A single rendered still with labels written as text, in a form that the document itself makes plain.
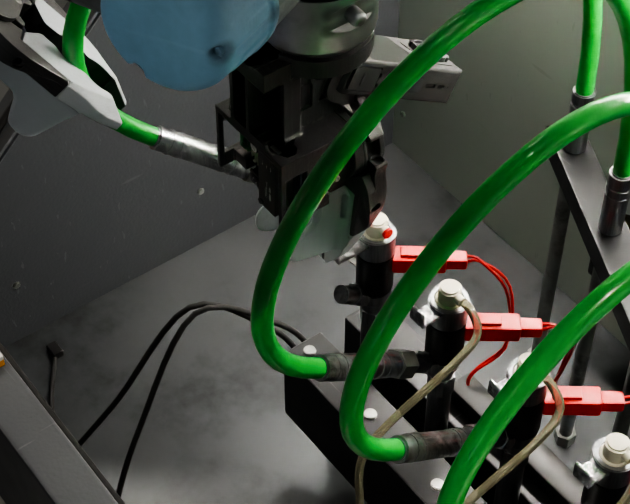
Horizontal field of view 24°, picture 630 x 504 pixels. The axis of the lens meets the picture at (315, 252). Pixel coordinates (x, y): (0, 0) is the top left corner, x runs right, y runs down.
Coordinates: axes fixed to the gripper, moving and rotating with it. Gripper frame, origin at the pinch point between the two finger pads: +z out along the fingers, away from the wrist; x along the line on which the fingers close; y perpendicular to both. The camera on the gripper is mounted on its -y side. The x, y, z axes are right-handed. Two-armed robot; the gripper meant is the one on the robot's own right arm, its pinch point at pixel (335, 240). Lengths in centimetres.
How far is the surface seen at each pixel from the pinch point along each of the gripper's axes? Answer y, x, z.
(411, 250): -5.7, 1.8, 3.1
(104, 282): 3.3, -30.8, 30.0
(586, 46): -22.7, 0.4, -6.7
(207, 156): 3.8, -10.2, -2.4
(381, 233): -3.2, 1.2, 0.4
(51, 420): 18.4, -12.2, 19.7
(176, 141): 5.7, -11.1, -4.2
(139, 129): 7.9, -12.2, -5.7
